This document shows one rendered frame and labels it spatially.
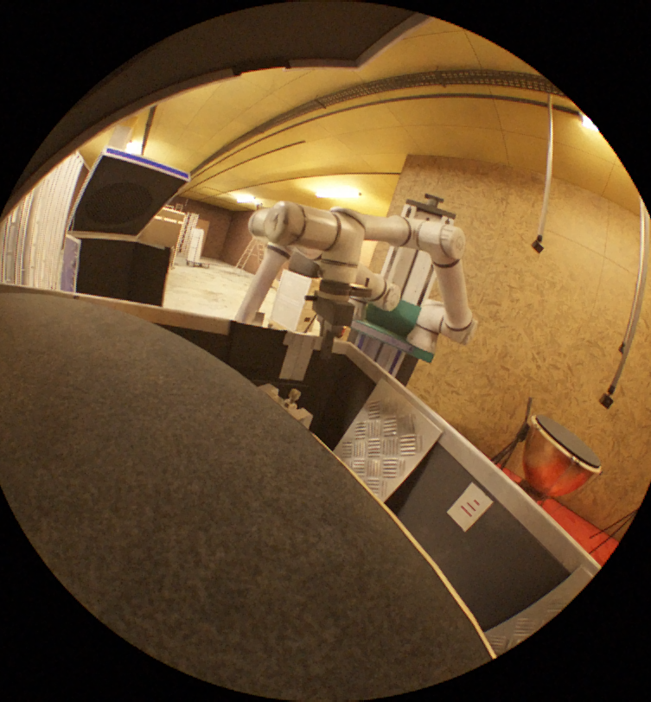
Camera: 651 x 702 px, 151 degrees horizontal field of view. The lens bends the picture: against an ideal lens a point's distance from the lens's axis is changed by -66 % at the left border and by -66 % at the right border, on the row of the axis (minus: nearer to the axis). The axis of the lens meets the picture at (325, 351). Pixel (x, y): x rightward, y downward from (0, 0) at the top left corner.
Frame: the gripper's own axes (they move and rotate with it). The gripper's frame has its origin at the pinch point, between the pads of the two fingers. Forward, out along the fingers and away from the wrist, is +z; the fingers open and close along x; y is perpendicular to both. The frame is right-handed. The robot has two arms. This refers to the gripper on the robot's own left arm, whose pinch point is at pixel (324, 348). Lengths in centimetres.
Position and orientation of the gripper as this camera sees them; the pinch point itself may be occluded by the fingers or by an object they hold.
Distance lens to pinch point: 61.9
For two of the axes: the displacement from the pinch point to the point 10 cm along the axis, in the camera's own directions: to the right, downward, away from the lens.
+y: -9.1, 0.1, -4.2
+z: -1.6, 9.1, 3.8
